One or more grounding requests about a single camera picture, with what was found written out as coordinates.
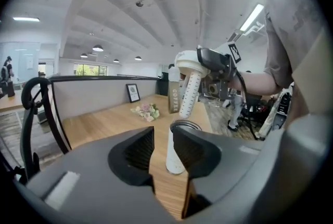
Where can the white kettle jug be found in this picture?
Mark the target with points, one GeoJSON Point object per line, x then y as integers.
{"type": "Point", "coordinates": [173, 155]}

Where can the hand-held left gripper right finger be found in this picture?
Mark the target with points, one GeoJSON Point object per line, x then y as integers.
{"type": "Point", "coordinates": [247, 181]}

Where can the white plastic cup lid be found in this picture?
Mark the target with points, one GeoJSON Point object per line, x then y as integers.
{"type": "Point", "coordinates": [191, 95]}

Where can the black office chair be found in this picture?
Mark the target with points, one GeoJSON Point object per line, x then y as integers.
{"type": "Point", "coordinates": [162, 87]}
{"type": "Point", "coordinates": [28, 124]}

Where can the gray partition with black rail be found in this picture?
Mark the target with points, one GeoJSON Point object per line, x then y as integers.
{"type": "Point", "coordinates": [99, 95]}

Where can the brown printed bag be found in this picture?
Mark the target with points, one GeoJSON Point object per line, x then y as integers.
{"type": "Point", "coordinates": [174, 98]}

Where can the person's right forearm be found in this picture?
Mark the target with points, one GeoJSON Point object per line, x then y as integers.
{"type": "Point", "coordinates": [255, 82]}

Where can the long wooden desk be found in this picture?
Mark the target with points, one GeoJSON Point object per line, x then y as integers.
{"type": "Point", "coordinates": [10, 104]}

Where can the person's gray t-shirt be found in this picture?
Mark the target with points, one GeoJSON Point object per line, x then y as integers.
{"type": "Point", "coordinates": [294, 23]}

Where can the black picture frame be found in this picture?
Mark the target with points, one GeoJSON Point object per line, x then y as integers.
{"type": "Point", "coordinates": [133, 93]}

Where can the ceiling tube light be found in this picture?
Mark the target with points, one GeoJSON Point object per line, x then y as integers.
{"type": "Point", "coordinates": [26, 19]}
{"type": "Point", "coordinates": [251, 17]}

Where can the pink and white flower bouquet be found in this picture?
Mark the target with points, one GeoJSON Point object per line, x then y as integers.
{"type": "Point", "coordinates": [147, 112]}

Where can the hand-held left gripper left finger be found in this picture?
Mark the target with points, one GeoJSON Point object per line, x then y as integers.
{"type": "Point", "coordinates": [99, 186]}

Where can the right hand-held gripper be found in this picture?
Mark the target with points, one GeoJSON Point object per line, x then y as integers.
{"type": "Point", "coordinates": [221, 87]}

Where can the black pendant lamp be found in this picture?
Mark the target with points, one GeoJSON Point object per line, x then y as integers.
{"type": "Point", "coordinates": [138, 58]}
{"type": "Point", "coordinates": [97, 48]}
{"type": "Point", "coordinates": [83, 55]}
{"type": "Point", "coordinates": [116, 61]}

